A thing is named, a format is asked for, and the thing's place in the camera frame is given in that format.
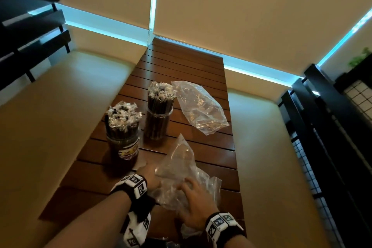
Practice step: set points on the black wristband with white markers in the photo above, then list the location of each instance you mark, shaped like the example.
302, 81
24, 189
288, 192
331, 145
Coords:
229, 236
142, 207

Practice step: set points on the green plant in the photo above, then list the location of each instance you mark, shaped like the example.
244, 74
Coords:
359, 59

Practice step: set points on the person's right hand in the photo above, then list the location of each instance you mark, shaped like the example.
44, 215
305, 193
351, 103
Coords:
200, 207

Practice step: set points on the black slatted bench backrest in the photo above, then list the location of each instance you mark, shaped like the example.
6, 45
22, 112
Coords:
26, 38
334, 128

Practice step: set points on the transparent plastic cup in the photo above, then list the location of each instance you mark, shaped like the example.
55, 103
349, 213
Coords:
125, 152
157, 125

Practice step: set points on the clear plastic zip bag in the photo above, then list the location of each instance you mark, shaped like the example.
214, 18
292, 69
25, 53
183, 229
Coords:
200, 108
174, 166

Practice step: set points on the person's left hand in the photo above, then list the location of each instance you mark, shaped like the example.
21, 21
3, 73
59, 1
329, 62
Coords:
149, 176

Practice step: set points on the person's left forearm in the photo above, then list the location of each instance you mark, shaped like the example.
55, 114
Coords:
96, 221

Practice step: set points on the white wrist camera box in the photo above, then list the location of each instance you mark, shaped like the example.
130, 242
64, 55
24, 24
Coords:
136, 231

